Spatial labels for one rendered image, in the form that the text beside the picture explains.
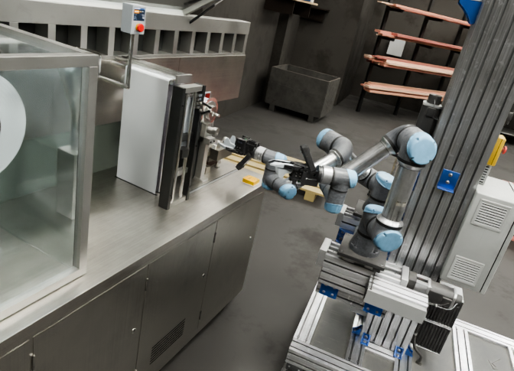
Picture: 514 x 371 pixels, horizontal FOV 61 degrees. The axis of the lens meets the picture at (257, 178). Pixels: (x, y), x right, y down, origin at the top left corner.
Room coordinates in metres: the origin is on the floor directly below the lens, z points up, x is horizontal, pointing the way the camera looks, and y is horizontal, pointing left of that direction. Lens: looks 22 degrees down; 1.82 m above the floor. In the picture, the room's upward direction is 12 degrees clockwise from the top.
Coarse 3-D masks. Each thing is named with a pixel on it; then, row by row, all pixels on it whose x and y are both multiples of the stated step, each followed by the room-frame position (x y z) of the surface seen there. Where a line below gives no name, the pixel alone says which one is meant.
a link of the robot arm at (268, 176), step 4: (264, 172) 2.01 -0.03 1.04; (268, 172) 1.99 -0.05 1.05; (272, 172) 1.99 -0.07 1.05; (264, 176) 2.01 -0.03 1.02; (268, 176) 1.99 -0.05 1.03; (272, 176) 1.98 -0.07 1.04; (276, 176) 1.97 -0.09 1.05; (264, 180) 2.00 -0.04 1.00; (268, 180) 1.97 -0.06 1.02; (272, 180) 1.96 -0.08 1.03; (264, 184) 2.00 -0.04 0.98; (268, 184) 1.97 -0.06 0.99; (264, 188) 2.00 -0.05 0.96; (268, 188) 1.99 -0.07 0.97
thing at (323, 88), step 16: (288, 64) 8.54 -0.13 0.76; (272, 80) 7.75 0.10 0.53; (288, 80) 7.65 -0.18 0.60; (304, 80) 7.56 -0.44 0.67; (320, 80) 7.47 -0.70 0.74; (336, 80) 7.90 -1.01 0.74; (272, 96) 7.72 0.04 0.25; (288, 96) 7.63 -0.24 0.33; (304, 96) 7.54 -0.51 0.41; (320, 96) 7.44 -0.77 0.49; (304, 112) 7.52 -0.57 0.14; (320, 112) 7.44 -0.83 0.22
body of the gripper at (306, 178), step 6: (294, 162) 1.66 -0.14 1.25; (300, 162) 1.68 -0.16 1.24; (306, 168) 1.63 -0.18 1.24; (318, 168) 1.66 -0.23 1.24; (288, 174) 1.67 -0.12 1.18; (294, 174) 1.62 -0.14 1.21; (300, 174) 1.63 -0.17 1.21; (306, 174) 1.62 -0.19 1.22; (312, 174) 1.65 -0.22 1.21; (318, 174) 1.63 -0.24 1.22; (294, 180) 1.61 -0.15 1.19; (300, 180) 1.61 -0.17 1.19; (306, 180) 1.64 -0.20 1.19; (312, 180) 1.64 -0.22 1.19; (318, 180) 1.63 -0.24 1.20
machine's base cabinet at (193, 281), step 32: (224, 224) 1.90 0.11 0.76; (256, 224) 2.30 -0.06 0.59; (160, 256) 1.45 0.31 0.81; (192, 256) 1.67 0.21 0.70; (224, 256) 1.97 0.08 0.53; (128, 288) 1.29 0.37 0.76; (160, 288) 1.47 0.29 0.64; (192, 288) 1.71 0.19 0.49; (224, 288) 2.05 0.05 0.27; (64, 320) 1.03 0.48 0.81; (96, 320) 1.15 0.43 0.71; (128, 320) 1.30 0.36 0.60; (160, 320) 1.50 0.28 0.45; (192, 320) 1.76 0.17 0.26; (32, 352) 0.93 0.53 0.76; (64, 352) 1.03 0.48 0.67; (96, 352) 1.16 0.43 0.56; (128, 352) 1.32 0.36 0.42; (160, 352) 1.53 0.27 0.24
